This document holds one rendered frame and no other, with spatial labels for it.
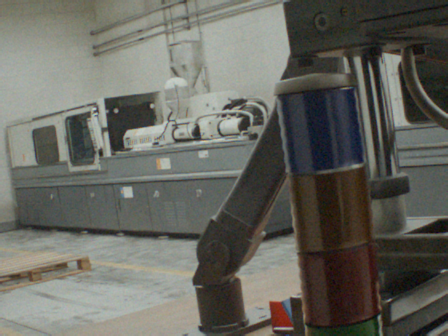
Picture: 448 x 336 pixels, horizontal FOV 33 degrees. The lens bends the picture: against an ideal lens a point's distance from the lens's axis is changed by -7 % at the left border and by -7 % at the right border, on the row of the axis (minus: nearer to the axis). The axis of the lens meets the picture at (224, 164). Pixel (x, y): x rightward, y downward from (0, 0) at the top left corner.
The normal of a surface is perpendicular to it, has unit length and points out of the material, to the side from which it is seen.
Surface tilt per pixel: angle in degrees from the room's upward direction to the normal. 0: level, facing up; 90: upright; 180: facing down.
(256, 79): 90
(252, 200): 86
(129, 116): 90
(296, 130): 76
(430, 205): 90
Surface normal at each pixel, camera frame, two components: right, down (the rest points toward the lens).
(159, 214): -0.76, 0.14
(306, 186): -0.69, -0.11
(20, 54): 0.64, -0.05
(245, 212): -0.17, -0.07
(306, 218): -0.62, 0.37
